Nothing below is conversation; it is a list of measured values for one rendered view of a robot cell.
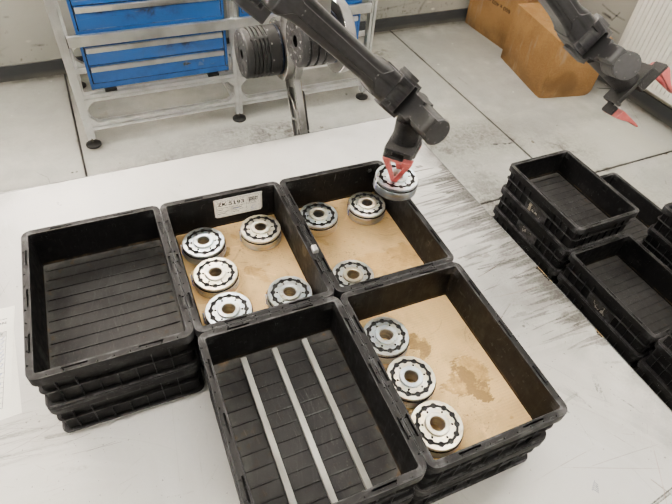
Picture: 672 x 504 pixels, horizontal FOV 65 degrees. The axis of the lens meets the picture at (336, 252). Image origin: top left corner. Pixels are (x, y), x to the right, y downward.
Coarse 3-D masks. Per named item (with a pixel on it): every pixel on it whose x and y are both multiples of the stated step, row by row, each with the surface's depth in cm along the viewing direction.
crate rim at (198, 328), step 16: (224, 192) 132; (240, 192) 132; (160, 208) 126; (288, 208) 129; (304, 240) 122; (176, 256) 116; (320, 272) 116; (192, 304) 109; (288, 304) 109; (192, 320) 105; (224, 320) 105; (240, 320) 105
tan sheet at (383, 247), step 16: (336, 208) 145; (352, 224) 141; (384, 224) 142; (320, 240) 136; (336, 240) 137; (352, 240) 137; (368, 240) 138; (384, 240) 138; (400, 240) 139; (336, 256) 133; (352, 256) 133; (368, 256) 134; (384, 256) 134; (400, 256) 135; (416, 256) 135; (384, 272) 130
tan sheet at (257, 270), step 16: (240, 224) 138; (224, 256) 130; (240, 256) 131; (256, 256) 131; (272, 256) 131; (288, 256) 132; (192, 272) 126; (240, 272) 127; (256, 272) 127; (272, 272) 128; (288, 272) 128; (192, 288) 123; (240, 288) 124; (256, 288) 124; (256, 304) 121
